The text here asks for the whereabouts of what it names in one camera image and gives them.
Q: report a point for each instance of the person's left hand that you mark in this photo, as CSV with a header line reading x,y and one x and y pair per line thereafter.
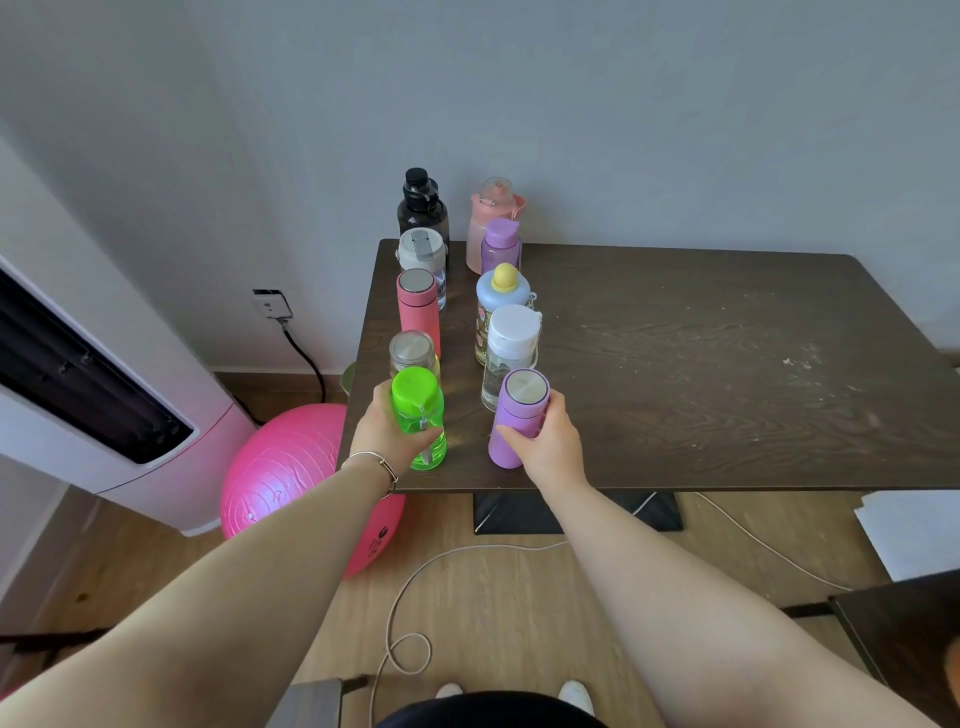
x,y
379,439

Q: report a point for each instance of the person's right hand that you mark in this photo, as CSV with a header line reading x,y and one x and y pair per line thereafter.
x,y
555,450

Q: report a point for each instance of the person's right thumb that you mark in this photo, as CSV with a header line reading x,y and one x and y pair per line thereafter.
x,y
516,439

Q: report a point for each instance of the person's left thumb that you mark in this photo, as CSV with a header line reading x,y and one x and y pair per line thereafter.
x,y
421,442

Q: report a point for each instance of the purple thermos bottle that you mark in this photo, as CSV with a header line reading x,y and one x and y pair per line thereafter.
x,y
521,405

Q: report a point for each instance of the green plastic water bottle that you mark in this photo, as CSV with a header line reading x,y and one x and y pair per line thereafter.
x,y
418,405

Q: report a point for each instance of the person's right forearm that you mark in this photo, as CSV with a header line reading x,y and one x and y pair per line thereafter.
x,y
690,622

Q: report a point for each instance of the person's left forearm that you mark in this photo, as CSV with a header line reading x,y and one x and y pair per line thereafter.
x,y
225,600

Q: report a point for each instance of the black table base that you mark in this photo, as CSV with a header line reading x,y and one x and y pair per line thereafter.
x,y
525,514

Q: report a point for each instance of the clear bottle with silver lid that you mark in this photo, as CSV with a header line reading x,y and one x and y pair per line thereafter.
x,y
412,351

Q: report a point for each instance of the clear bottle with white lid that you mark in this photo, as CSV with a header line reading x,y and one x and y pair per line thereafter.
x,y
511,337

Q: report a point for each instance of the pink thermos bottle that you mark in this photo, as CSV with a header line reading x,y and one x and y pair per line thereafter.
x,y
418,311

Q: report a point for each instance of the pink exercise ball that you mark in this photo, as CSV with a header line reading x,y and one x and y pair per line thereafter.
x,y
292,472

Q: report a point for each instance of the blue bottle with yellow cap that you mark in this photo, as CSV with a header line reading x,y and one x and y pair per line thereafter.
x,y
501,296

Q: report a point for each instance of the clear bottle with grey-white lid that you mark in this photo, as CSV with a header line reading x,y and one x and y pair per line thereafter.
x,y
421,251

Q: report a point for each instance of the small purple water bottle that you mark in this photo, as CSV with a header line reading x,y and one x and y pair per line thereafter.
x,y
501,244

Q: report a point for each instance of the large pink water jug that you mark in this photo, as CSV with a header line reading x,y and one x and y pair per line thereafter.
x,y
487,206

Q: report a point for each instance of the black water bottle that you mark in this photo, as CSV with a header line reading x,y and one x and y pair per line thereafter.
x,y
421,206

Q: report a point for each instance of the person's white shoe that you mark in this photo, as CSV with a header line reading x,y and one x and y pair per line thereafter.
x,y
448,690
576,696

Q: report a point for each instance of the person's black clothing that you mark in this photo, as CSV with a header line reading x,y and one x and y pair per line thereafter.
x,y
491,711

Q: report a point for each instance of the grey stool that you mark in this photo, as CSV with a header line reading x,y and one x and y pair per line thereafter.
x,y
311,705

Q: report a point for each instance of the white tower air conditioner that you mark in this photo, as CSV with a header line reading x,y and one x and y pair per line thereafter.
x,y
90,360

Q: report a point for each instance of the white paper sheets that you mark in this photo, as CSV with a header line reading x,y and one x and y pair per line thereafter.
x,y
911,532

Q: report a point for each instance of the dark wooden side table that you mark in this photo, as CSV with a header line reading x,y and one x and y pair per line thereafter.
x,y
900,637

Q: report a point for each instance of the white wall socket with plug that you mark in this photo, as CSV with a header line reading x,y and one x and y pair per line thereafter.
x,y
271,304

